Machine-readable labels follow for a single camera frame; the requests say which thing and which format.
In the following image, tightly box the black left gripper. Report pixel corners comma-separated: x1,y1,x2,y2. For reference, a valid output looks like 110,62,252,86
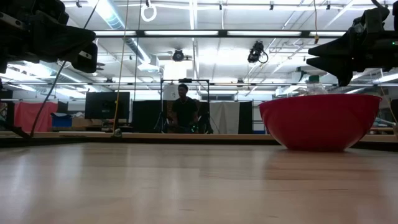
0,0,99,75

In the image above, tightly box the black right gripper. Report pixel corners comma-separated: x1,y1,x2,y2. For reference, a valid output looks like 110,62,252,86
305,6,398,88

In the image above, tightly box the clear bottle green cap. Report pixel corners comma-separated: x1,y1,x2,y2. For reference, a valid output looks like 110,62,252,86
302,75,329,96

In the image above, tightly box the black computer monitor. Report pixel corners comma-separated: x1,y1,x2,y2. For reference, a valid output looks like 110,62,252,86
84,91,131,120

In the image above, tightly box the red plastic bowl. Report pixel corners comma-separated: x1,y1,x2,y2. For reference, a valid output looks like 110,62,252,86
258,93,382,152

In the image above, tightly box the blue storage bin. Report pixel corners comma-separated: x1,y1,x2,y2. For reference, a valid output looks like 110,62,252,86
50,112,73,128

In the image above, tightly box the red cloth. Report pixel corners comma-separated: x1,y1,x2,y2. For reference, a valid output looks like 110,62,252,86
13,101,59,133

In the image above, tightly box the wide black panel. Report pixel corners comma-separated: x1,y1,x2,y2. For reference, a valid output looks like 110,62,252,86
131,100,163,134

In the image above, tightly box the round black ceiling fixture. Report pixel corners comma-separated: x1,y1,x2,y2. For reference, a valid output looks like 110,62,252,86
172,48,185,62

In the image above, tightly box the narrow black panel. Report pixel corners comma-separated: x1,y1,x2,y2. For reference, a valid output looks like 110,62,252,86
238,100,254,135

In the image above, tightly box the light wooden board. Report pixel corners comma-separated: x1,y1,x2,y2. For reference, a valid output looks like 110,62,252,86
0,131,398,143

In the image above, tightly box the white cloth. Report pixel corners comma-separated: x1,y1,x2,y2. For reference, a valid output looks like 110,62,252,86
208,101,241,135

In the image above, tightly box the person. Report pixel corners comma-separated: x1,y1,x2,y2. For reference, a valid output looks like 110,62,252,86
171,83,200,134

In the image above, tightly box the short yellow hanging cable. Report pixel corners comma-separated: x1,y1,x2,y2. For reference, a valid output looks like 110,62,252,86
312,0,320,45

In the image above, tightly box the long yellow hanging cable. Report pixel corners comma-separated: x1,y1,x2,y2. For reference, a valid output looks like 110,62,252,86
111,0,130,134

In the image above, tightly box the silver ventilation duct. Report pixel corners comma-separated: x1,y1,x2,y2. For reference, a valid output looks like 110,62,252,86
93,0,160,73

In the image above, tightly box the black hanging cable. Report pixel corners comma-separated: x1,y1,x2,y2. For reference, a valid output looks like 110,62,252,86
29,0,101,138

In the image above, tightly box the white hanging ring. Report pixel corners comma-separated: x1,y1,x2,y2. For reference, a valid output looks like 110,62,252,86
140,2,157,23

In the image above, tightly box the black hanging camera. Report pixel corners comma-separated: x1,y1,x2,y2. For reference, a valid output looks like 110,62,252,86
247,40,269,65

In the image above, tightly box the black metal frame leg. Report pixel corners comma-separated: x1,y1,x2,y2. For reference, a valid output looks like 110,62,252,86
0,89,32,139

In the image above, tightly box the black table edge rail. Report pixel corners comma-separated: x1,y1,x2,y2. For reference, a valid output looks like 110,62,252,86
0,136,398,152

